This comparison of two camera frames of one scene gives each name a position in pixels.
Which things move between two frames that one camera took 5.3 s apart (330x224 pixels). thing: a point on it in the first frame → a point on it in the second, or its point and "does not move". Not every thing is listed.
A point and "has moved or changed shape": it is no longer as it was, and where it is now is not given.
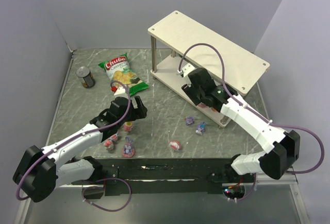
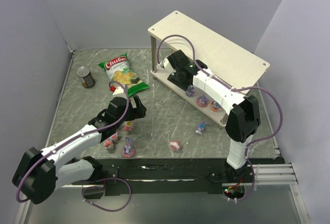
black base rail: [164, 175] does not move
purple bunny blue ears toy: [201, 127] does not move
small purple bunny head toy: [190, 121] has moved or changed shape
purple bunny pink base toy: [128, 150] does not move
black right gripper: [192, 90] → [176, 70]
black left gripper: [134, 107] does not move
